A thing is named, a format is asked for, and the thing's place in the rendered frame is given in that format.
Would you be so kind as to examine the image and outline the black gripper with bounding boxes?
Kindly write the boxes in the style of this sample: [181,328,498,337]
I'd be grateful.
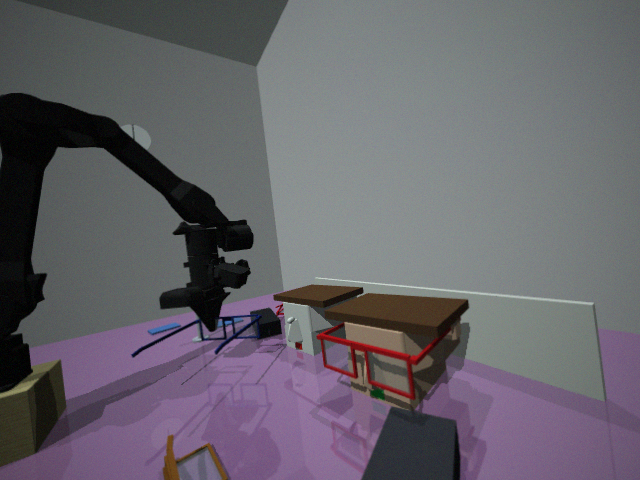
[159,253,231,332]

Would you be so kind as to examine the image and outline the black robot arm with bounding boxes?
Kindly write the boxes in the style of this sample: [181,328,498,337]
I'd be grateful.
[0,93,254,394]

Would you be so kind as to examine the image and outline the navy glasses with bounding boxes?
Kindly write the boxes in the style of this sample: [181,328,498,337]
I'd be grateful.
[132,314,262,358]

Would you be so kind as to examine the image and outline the pale grey flat panel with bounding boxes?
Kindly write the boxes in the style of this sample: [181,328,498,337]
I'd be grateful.
[314,278,607,402]

